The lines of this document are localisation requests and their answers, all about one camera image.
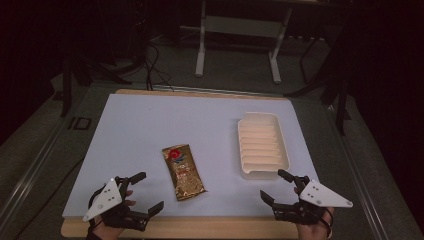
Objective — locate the dark floor socket plate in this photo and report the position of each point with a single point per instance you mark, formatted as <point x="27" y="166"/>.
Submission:
<point x="80" y="123"/>

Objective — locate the gold snack packet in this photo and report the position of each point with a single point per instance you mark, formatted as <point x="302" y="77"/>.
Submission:
<point x="183" y="171"/>

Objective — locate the person's left hand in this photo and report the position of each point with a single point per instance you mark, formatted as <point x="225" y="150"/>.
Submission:
<point x="106" y="230"/>

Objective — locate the person's right hand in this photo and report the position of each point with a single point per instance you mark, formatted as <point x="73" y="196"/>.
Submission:
<point x="313" y="231"/>

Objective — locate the pale blue table mat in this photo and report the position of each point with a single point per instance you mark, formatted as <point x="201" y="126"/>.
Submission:
<point x="166" y="123"/>

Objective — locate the grey metal floor rail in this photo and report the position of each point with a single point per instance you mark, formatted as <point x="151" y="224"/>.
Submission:
<point x="360" y="173"/>
<point x="30" y="173"/>

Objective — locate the black angled metal stand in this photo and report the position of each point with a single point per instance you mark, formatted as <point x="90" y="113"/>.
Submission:
<point x="333" y="76"/>

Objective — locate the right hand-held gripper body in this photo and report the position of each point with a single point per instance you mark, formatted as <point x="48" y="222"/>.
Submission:
<point x="321" y="196"/>

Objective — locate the white metal desk frame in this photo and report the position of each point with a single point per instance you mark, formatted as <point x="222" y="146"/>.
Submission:
<point x="240" y="26"/>

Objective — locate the white ribbed plastic tray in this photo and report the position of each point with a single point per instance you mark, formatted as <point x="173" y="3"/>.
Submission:
<point x="263" y="146"/>

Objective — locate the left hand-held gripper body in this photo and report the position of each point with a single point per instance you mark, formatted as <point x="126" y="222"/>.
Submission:
<point x="108" y="198"/>

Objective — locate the black tripod stand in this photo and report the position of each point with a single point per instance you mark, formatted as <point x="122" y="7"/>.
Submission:
<point x="83" y="70"/>

